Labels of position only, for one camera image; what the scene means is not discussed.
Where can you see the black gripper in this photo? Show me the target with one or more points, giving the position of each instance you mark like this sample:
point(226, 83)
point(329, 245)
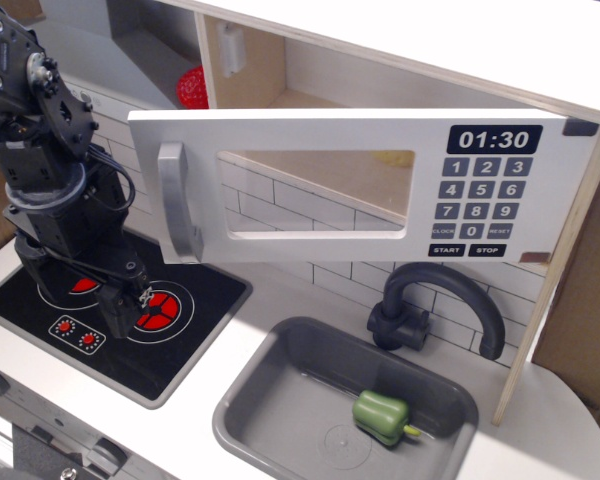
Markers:
point(113, 262)

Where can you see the white toy microwave door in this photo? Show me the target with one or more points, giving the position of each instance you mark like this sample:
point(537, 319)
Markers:
point(336, 185)

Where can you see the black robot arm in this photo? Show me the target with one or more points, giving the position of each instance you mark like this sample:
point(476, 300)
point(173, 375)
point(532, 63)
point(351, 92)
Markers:
point(65, 196)

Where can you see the white wooden microwave cabinet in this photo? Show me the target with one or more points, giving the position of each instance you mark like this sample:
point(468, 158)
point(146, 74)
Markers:
point(544, 54)

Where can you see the black toy stove top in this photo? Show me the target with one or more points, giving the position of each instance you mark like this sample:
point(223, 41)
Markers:
point(143, 349)

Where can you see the grey plastic sink basin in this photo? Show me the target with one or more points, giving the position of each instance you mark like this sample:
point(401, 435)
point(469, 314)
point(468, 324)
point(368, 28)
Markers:
point(289, 412)

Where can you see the red toy strawberry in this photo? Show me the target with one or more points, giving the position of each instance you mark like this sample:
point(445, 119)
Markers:
point(191, 89)

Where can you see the dark grey toy faucet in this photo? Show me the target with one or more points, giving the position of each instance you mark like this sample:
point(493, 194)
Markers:
point(394, 322)

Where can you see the green toy bell pepper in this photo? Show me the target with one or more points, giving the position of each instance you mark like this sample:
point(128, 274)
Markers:
point(384, 418)

